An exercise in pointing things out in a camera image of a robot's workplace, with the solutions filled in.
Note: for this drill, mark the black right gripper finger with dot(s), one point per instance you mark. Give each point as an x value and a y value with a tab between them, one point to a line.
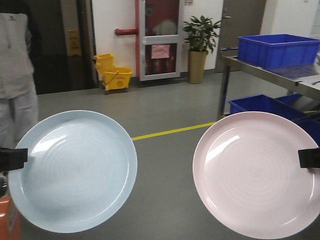
309	158

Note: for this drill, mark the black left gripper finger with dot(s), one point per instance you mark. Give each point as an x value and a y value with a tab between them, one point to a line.
13	159

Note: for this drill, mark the pink plate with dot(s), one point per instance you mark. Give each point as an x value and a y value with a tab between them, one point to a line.
247	173

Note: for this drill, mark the light blue plate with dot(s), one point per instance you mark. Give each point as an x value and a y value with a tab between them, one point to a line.
81	168

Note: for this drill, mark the person in grey clothes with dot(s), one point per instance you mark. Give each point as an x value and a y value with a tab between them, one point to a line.
18	98

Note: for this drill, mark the blue bin under table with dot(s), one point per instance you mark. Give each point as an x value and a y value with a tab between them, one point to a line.
280	106

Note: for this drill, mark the steel table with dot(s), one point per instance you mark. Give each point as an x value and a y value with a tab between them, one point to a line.
301	79

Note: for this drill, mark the blue bin on table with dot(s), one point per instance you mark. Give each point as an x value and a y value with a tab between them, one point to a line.
277	50

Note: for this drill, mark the yellow wet floor sign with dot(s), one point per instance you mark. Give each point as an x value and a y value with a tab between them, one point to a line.
74	43

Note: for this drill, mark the yellow mop bucket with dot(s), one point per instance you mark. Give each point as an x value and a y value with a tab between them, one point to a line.
113	78

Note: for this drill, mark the green potted plant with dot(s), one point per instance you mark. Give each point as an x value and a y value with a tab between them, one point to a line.
201	39

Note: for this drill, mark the fire hose cabinet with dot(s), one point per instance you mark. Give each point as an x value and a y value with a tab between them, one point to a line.
159	39

